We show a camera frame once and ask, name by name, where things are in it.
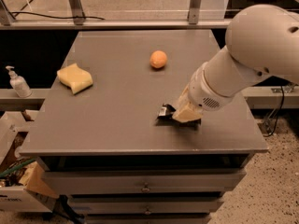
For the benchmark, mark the top drawer with knob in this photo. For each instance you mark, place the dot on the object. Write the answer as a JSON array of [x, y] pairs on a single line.
[[145, 182]]

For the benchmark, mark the metal window frame rail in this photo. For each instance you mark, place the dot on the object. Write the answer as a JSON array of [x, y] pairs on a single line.
[[78, 20]]

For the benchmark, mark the white cardboard box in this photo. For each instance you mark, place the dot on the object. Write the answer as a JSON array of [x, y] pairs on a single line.
[[16, 170]]

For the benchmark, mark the grey drawer cabinet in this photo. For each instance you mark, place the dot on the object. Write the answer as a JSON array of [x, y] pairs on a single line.
[[113, 125]]

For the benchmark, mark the black rxbar chocolate bar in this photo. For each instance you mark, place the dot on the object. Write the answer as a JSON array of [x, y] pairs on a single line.
[[166, 112]]

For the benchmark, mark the white pump dispenser bottle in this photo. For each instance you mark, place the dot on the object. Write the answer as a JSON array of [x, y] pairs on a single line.
[[18, 83]]

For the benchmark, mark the drawer with knob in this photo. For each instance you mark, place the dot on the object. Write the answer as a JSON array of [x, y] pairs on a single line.
[[147, 205], [145, 182]]

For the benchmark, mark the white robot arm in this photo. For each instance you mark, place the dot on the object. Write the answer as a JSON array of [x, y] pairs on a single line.
[[261, 41]]

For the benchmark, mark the orange fruit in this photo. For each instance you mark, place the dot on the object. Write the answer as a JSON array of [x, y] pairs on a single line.
[[158, 59]]

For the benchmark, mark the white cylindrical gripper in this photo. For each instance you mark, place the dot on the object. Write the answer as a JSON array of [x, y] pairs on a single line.
[[202, 94]]

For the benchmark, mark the yellow sponge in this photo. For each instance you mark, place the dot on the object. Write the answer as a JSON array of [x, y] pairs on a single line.
[[75, 78]]

